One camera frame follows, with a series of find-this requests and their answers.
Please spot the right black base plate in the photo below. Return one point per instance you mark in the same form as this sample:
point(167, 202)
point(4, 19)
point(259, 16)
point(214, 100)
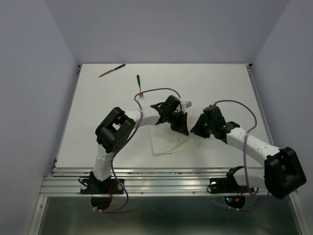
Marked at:
point(226, 185)

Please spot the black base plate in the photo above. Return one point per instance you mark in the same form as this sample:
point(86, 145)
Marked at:
point(109, 186)
point(226, 185)

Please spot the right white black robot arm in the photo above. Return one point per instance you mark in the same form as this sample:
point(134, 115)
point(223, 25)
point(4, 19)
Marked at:
point(281, 171)

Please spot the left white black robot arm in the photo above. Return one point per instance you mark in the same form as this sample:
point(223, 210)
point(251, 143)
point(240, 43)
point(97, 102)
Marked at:
point(114, 132)

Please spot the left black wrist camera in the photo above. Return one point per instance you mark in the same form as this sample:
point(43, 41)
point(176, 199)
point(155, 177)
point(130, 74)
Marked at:
point(171, 105)

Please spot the aluminium rail frame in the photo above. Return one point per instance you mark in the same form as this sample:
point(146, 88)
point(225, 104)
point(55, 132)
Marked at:
point(166, 195)

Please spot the gold knife green handle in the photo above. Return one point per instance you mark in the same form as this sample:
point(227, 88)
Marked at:
point(112, 70)

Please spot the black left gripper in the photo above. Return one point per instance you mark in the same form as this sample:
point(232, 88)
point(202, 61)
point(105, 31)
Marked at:
point(181, 128)

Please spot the gold fork green handle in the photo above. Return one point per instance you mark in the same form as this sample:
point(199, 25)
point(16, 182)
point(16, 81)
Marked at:
point(141, 95)

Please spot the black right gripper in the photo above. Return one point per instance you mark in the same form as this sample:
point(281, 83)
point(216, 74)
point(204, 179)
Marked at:
point(197, 128)

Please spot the white cloth napkin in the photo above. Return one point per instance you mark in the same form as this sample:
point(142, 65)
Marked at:
point(166, 141)

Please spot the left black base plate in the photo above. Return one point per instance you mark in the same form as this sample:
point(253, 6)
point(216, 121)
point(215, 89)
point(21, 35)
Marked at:
point(109, 186)

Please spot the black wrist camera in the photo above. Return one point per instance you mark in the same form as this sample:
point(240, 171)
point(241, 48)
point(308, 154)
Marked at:
point(171, 105)
point(215, 121)

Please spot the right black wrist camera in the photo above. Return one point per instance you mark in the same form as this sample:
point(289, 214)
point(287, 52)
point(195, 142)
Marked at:
point(215, 121)

